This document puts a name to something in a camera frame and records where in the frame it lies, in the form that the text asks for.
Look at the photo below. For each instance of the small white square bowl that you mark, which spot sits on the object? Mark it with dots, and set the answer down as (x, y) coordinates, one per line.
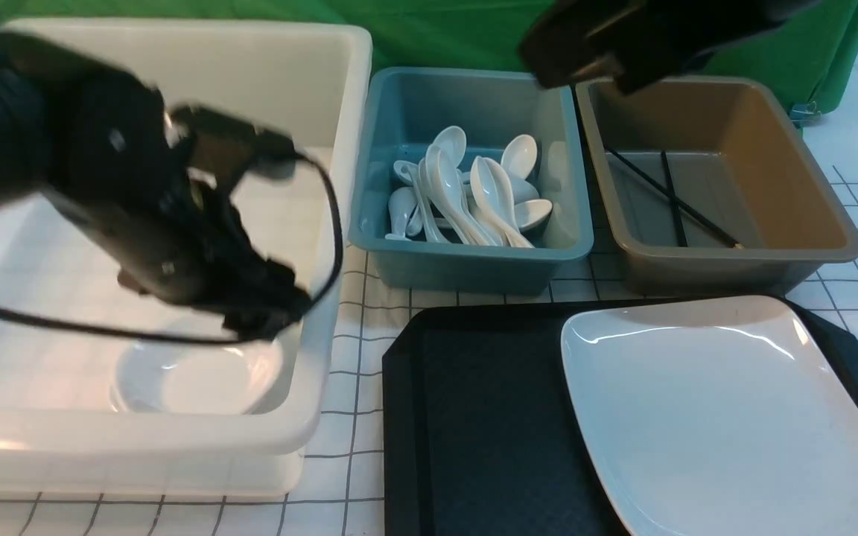
(153, 377)

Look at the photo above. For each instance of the large white square plate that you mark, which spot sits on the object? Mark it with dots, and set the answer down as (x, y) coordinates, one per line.
(714, 417)

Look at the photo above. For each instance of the white spoon in bin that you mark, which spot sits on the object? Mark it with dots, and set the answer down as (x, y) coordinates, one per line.
(453, 141)
(493, 196)
(447, 194)
(403, 212)
(520, 157)

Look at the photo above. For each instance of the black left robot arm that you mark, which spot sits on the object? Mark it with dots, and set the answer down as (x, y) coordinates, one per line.
(33, 73)

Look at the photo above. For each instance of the black chopstick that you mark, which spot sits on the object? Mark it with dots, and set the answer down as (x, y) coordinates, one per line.
(712, 228)
(678, 223)

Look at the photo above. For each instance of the black serving tray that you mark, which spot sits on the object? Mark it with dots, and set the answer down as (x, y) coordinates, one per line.
(480, 437)

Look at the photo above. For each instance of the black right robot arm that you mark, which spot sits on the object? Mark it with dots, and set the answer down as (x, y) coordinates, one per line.
(635, 44)

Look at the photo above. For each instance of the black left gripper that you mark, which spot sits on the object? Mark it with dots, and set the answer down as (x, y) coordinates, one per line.
(152, 189)

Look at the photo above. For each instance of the large white plastic tub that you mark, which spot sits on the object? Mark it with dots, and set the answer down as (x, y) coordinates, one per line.
(82, 415)

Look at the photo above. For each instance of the brown plastic bin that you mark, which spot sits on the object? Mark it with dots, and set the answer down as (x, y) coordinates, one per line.
(734, 156)

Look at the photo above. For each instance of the teal plastic bin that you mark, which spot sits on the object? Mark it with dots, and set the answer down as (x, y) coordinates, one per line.
(407, 108)

